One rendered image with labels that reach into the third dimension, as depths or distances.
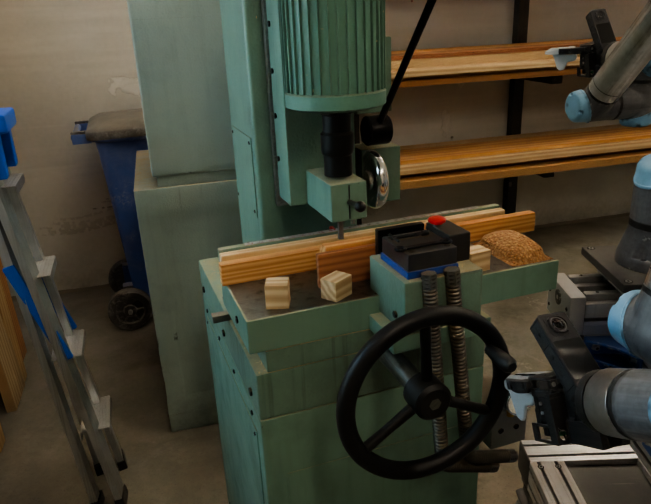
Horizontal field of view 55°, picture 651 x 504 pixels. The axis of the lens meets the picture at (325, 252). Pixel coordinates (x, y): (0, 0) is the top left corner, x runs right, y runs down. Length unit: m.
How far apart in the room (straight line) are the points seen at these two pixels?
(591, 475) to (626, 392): 1.14
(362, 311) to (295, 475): 0.33
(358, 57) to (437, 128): 2.74
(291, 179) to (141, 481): 1.26
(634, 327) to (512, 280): 0.41
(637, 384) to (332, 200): 0.61
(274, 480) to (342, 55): 0.73
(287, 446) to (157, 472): 1.09
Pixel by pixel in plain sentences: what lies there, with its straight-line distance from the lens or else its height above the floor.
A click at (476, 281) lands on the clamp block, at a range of 1.03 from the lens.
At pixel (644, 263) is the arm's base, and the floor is 0.84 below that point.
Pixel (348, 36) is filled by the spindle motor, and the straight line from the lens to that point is 1.04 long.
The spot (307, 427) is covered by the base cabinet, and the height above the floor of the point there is 0.67.
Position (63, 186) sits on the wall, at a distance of 3.50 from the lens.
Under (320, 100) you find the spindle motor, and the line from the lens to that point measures 1.05.
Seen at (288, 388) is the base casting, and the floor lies 0.76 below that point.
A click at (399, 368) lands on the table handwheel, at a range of 1.01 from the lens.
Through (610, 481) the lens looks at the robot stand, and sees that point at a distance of 1.85.
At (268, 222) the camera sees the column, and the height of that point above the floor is 0.94.
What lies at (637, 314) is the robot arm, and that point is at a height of 1.00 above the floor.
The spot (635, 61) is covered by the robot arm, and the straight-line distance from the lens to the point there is 1.52.
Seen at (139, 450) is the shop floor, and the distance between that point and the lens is 2.31.
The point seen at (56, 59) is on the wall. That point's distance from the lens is 3.40.
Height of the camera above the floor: 1.35
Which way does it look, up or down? 21 degrees down
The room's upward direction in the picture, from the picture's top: 3 degrees counter-clockwise
